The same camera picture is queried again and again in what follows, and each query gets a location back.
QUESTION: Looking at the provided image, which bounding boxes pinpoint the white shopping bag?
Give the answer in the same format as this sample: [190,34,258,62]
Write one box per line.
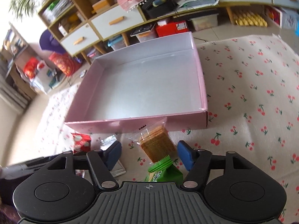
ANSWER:
[23,57,61,94]

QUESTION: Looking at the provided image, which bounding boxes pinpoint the clear storage bin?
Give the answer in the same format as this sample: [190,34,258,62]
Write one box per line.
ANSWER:
[191,13,218,31]

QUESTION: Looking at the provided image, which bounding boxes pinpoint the green chip snack packet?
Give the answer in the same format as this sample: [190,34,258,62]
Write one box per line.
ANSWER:
[145,155,184,185]

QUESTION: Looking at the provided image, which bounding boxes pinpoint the yellow egg tray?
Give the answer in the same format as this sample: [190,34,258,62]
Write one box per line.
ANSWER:
[233,10,268,27]

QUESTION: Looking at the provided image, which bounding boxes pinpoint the clear pack brown crackers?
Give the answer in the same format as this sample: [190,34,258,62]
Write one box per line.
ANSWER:
[129,117,177,163]

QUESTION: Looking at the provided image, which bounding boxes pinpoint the black basket on shelf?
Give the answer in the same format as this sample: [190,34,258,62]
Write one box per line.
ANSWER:
[141,0,176,19]

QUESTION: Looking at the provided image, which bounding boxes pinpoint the wooden cabinet white drawers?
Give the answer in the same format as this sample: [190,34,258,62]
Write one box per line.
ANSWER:
[38,0,298,62]

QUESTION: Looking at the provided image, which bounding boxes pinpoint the red box under cabinet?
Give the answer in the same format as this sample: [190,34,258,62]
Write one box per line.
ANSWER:
[156,21,189,37]

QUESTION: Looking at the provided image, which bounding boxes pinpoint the pink cardboard box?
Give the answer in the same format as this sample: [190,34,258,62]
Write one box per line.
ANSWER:
[65,32,208,133]

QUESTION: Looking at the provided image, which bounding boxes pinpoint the cherry print blanket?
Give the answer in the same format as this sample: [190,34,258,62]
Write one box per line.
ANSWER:
[41,34,299,223]

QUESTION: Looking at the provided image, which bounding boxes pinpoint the red rice cracker packet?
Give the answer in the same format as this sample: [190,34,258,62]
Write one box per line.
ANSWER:
[72,133,91,153]

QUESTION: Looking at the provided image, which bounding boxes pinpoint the purple hat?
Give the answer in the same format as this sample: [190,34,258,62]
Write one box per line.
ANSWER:
[39,29,66,54]

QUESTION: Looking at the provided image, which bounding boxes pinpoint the red round festive bag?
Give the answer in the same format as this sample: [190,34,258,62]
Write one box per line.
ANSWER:
[49,52,81,77]

